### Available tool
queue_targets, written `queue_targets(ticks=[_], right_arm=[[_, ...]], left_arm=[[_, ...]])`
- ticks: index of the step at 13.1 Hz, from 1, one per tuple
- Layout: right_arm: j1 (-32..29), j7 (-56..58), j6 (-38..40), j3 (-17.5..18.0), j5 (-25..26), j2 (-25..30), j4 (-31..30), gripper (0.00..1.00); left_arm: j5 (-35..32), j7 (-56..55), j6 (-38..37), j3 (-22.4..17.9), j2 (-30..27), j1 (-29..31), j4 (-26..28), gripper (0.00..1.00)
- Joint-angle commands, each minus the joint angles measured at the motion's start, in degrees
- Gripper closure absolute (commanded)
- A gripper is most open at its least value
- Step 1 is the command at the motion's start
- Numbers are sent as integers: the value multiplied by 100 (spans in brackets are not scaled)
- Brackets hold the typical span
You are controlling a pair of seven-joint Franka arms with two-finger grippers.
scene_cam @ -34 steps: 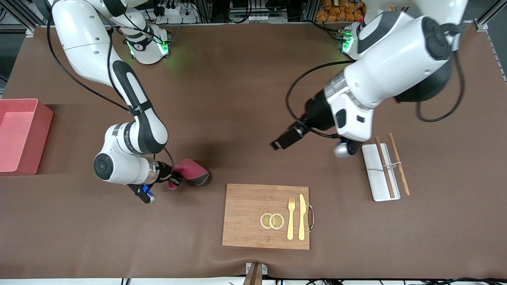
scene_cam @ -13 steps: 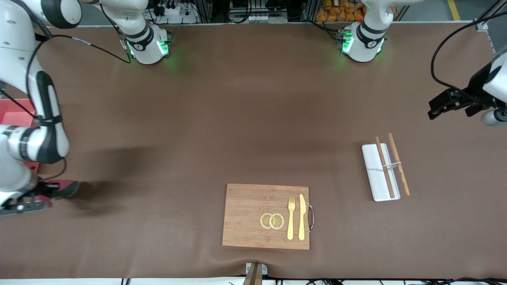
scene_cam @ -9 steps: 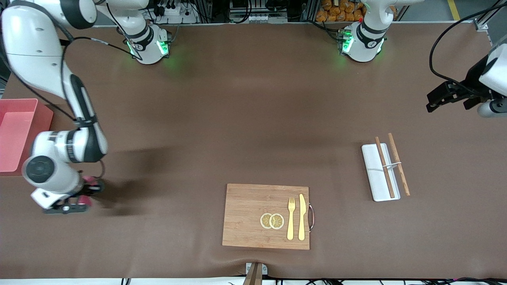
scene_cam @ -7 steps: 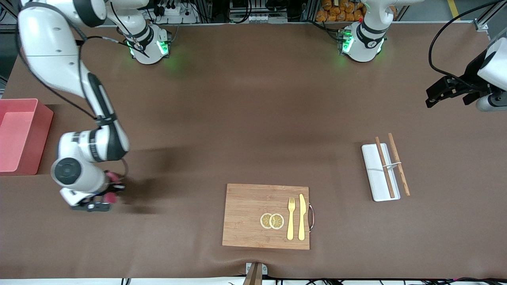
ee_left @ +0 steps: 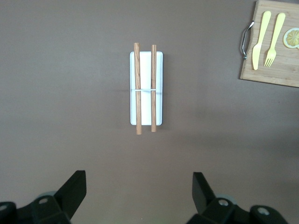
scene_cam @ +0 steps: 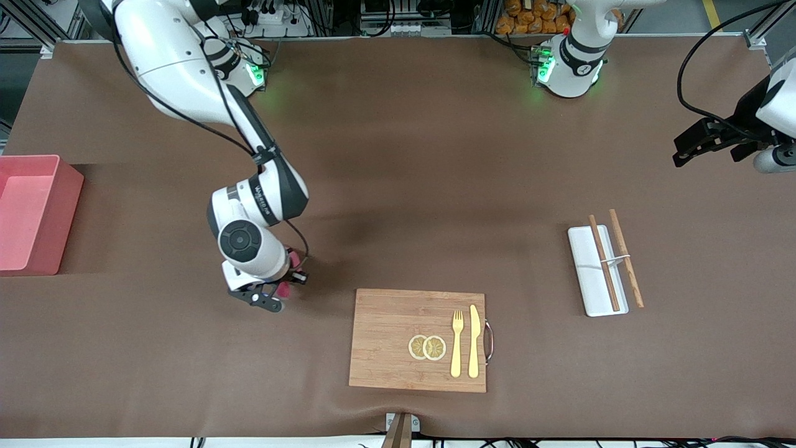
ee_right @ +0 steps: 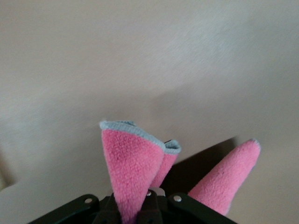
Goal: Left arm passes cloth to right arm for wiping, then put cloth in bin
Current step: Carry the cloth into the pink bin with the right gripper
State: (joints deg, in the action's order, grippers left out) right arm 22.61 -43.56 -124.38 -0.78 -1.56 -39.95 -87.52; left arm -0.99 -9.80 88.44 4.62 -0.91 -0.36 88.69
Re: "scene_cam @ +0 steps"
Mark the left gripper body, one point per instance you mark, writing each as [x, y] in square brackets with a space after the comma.
[742, 120]

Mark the red and black cloth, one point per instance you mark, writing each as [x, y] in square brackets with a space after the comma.
[285, 291]

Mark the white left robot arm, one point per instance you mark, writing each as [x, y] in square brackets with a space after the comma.
[569, 78]

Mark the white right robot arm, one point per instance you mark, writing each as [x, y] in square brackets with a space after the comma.
[168, 56]

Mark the bamboo cutting board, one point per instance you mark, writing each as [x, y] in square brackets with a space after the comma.
[385, 339]

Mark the lemon slice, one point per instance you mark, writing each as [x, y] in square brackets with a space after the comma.
[435, 348]
[415, 347]

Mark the small white chopstick rest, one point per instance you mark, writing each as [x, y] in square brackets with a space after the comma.
[615, 259]

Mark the white rectangular tray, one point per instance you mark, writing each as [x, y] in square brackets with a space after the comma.
[584, 261]

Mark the yellow fork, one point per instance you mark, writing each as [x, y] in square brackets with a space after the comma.
[457, 348]

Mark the yellow knife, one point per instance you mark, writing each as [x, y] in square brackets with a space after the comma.
[474, 342]

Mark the orange packaged goods pile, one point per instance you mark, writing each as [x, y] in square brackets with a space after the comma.
[535, 18]

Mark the pink plastic bin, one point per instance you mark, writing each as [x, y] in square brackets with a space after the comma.
[28, 218]

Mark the white power strip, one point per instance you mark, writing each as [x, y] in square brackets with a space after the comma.
[280, 18]

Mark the aluminium frame post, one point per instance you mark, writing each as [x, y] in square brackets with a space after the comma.
[768, 28]
[31, 25]

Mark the white bracket with brown bar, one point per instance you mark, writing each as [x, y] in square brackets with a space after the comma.
[401, 429]

